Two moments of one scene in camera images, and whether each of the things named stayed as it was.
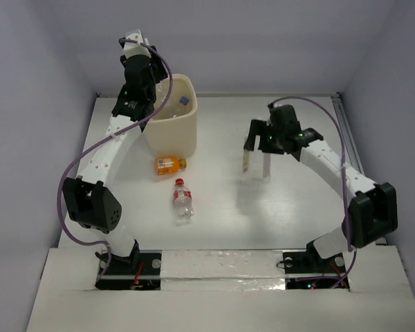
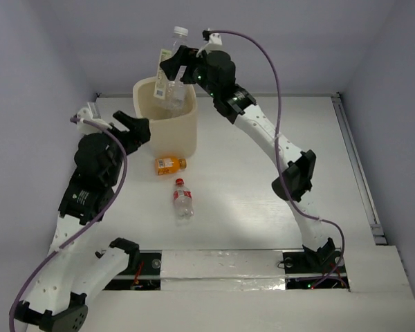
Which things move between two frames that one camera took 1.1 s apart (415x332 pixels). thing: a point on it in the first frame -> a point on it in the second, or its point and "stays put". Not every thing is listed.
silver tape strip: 225,270 stays put
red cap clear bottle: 182,197 stays put
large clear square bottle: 255,173 -> 171,94
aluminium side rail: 353,146 stays put
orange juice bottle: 169,165 stays put
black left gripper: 158,74 -> 135,131
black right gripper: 261,127 -> 185,56
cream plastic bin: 172,133 stays put
